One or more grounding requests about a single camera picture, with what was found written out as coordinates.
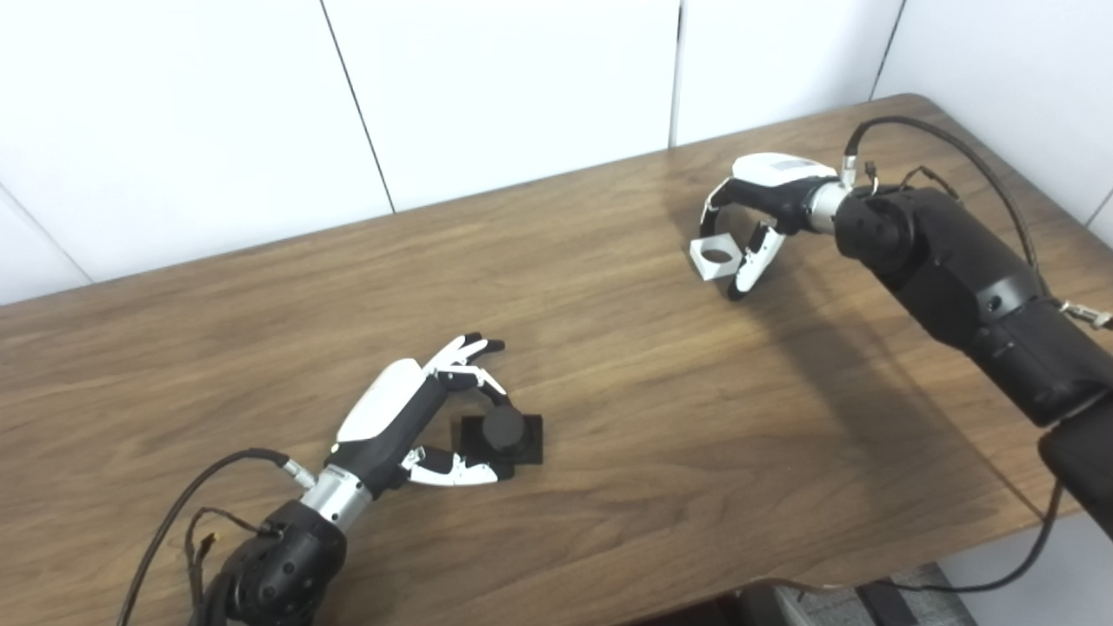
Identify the black peg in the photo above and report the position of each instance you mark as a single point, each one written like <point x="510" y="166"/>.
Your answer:
<point x="504" y="428"/>

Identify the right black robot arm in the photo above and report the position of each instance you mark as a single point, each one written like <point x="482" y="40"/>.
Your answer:
<point x="956" y="269"/>

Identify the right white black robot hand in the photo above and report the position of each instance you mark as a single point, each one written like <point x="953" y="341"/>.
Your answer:
<point x="778" y="178"/>

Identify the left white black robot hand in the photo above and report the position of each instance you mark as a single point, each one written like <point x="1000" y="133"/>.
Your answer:
<point x="383" y="409"/>

